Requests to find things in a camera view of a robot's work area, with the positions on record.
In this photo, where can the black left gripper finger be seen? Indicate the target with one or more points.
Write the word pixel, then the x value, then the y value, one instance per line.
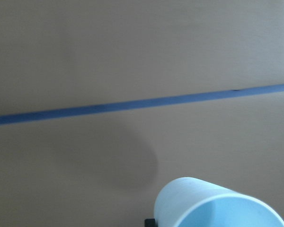
pixel 150 222

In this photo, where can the light blue cup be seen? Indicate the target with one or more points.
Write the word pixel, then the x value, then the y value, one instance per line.
pixel 191 202

